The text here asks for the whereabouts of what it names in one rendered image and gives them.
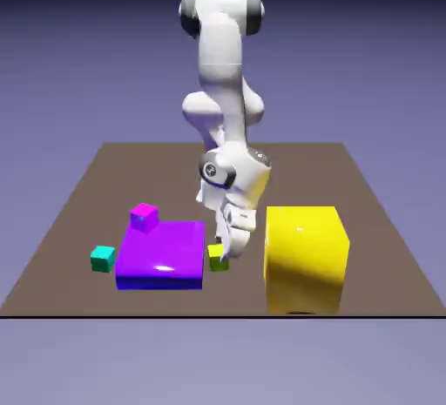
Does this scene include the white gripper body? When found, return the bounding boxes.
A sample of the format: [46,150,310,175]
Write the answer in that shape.
[214,226,252,262]

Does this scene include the small magenta cube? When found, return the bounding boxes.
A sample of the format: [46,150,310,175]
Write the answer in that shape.
[129,202,159,234]

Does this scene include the small teal cube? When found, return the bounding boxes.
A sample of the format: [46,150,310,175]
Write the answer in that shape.
[90,245,117,273]

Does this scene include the small yellow-green cube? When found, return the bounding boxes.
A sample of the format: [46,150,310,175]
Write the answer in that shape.
[207,244,230,273]

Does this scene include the large purple box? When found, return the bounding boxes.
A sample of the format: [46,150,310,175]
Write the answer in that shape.
[114,219,206,291]

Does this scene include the large yellow box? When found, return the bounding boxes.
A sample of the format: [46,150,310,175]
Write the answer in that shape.
[263,206,351,316]

